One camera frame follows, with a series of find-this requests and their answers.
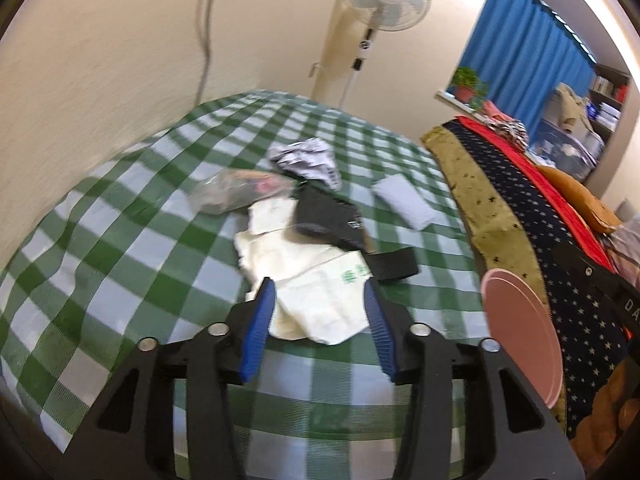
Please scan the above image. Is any grey wall cable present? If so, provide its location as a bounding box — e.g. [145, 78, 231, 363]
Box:
[195, 0, 226, 106]

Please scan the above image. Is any black white striped cloth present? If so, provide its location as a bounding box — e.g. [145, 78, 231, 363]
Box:
[487, 119, 531, 151]

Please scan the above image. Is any clear plastic storage box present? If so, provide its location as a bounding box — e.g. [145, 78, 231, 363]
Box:
[530, 120, 606, 181]

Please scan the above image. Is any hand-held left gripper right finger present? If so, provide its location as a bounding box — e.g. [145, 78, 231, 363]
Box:
[362, 277, 586, 480]

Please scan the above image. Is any crumpled silver white wrapper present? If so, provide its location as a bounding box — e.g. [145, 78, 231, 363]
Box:
[267, 137, 343, 191]

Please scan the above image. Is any grey plaid pillow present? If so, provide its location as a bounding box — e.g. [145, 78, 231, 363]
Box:
[602, 220, 640, 286]

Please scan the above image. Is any white plastic bag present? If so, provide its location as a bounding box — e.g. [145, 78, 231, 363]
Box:
[234, 199, 386, 346]

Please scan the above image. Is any blue curtain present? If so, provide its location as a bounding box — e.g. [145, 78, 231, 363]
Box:
[457, 0, 598, 126]

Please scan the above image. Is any wooden bookshelf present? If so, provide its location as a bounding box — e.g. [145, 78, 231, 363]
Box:
[587, 62, 632, 133]

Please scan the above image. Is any red blanket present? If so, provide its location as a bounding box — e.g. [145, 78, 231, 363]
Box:
[455, 115, 618, 276]

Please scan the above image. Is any orange pillow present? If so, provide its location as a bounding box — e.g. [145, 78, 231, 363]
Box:
[537, 165, 621, 233]

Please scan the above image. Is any black flat pouch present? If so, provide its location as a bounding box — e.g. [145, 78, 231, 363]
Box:
[292, 187, 371, 253]

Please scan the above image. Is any beige jacket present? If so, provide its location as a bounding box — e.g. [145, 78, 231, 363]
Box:
[552, 82, 588, 133]

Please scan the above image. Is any green checkered bed sheet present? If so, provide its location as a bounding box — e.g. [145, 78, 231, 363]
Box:
[0, 89, 501, 480]

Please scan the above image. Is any white foam piece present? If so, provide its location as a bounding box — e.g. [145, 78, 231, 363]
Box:
[372, 174, 433, 231]

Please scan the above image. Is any pink plastic bin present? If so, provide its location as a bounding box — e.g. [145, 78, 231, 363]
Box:
[480, 268, 563, 407]

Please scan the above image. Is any dark star patterned blanket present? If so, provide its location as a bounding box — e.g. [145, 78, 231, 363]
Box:
[420, 117, 640, 441]

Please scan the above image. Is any black flat plastic piece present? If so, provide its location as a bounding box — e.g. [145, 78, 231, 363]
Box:
[362, 247, 418, 286]

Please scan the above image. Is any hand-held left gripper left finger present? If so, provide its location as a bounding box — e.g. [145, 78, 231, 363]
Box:
[62, 276, 277, 480]

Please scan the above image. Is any clear plastic bag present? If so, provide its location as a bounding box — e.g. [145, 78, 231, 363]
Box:
[191, 169, 296, 216]

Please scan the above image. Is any person's right hand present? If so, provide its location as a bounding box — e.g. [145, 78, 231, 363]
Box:
[575, 355, 640, 466]

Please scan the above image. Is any potted green plant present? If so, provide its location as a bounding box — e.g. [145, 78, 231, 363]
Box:
[450, 66, 490, 111]

